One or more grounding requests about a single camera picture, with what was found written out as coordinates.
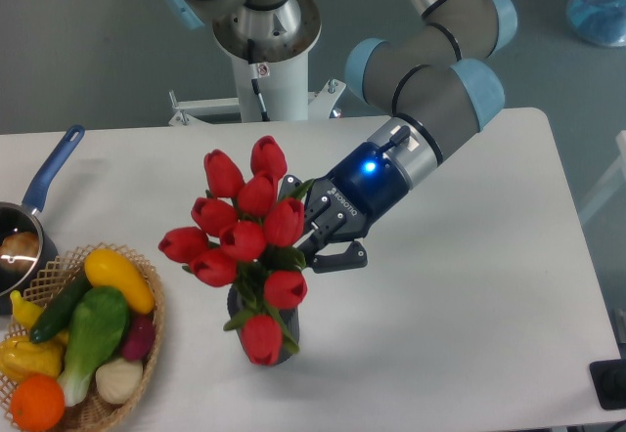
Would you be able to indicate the red tulip bouquet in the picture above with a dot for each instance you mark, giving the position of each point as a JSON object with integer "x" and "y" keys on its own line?
{"x": 243, "y": 236}

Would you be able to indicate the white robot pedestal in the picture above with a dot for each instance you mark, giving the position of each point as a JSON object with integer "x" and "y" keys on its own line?
{"x": 269, "y": 53}

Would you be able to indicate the dark green cucumber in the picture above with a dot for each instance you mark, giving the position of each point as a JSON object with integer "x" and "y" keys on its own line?
{"x": 57, "y": 315}

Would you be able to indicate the purple red radish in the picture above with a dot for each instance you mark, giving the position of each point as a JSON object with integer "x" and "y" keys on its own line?
{"x": 139, "y": 339}

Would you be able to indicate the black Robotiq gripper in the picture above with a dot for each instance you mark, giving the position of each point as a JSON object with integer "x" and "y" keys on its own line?
{"x": 362, "y": 187}

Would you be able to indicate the blue plastic bag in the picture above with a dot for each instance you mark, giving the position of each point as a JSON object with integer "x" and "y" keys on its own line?
{"x": 600, "y": 22}

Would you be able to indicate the yellow squash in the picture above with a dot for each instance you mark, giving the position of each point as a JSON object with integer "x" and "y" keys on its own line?
{"x": 106, "y": 267}

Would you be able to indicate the brown bread roll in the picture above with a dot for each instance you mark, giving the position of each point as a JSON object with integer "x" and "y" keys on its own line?
{"x": 19, "y": 252}

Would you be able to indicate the dark grey ribbed vase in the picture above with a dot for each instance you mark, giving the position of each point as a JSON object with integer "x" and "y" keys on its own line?
{"x": 289, "y": 325}

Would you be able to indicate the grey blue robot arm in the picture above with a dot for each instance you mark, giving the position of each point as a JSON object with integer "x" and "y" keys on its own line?
{"x": 435, "y": 89}

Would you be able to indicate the orange fruit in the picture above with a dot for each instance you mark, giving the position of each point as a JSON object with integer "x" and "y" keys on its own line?
{"x": 38, "y": 403}

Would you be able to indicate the blue handled saucepan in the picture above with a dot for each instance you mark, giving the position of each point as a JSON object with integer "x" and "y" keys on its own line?
{"x": 24, "y": 217}

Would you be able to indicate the green bok choy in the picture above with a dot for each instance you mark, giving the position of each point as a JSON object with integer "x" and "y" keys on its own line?
{"x": 95, "y": 330}

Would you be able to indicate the black device at table edge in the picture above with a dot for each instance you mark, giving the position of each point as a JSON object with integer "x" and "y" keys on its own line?
{"x": 609, "y": 383}

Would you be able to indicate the yellow bell pepper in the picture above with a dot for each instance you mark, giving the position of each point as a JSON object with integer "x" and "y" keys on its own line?
{"x": 21, "y": 359}

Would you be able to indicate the white metal base frame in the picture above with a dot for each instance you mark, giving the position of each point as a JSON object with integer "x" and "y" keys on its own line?
{"x": 321, "y": 105}

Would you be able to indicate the white garlic bulb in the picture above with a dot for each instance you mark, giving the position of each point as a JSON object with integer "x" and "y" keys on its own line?
{"x": 117, "y": 380}

